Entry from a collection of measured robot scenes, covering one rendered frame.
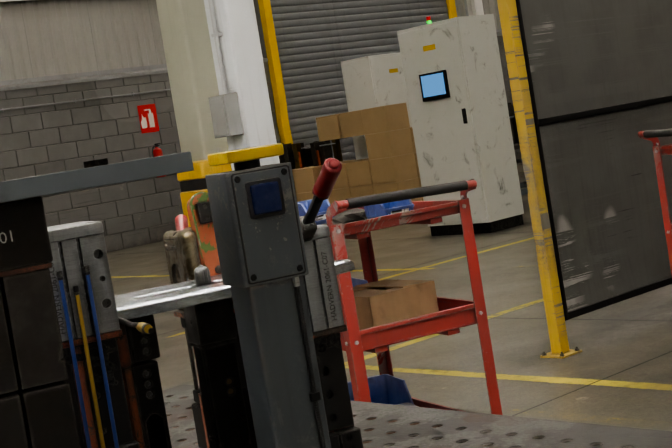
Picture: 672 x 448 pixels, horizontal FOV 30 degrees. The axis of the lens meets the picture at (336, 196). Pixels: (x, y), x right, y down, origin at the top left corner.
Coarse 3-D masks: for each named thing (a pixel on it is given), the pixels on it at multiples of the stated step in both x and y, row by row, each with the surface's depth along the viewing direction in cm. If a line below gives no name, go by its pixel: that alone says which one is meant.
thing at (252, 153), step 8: (272, 144) 121; (280, 144) 121; (224, 152) 120; (232, 152) 119; (240, 152) 120; (248, 152) 120; (256, 152) 120; (264, 152) 121; (272, 152) 121; (280, 152) 121; (208, 160) 124; (216, 160) 122; (224, 160) 120; (232, 160) 119; (240, 160) 120; (248, 160) 120; (256, 160) 122; (240, 168) 122; (248, 168) 122
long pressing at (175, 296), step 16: (336, 272) 153; (160, 288) 159; (176, 288) 156; (192, 288) 153; (208, 288) 147; (224, 288) 147; (128, 304) 144; (144, 304) 143; (160, 304) 144; (176, 304) 145; (192, 304) 146
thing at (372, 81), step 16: (352, 64) 1562; (368, 64) 1542; (384, 64) 1558; (400, 64) 1578; (352, 80) 1566; (368, 80) 1546; (384, 80) 1556; (400, 80) 1576; (352, 96) 1571; (368, 96) 1551; (384, 96) 1554; (400, 96) 1573
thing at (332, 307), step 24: (312, 240) 140; (312, 264) 139; (312, 288) 139; (336, 288) 141; (312, 312) 139; (336, 312) 141; (336, 336) 141; (336, 360) 141; (336, 384) 141; (336, 408) 141; (336, 432) 142; (360, 432) 142
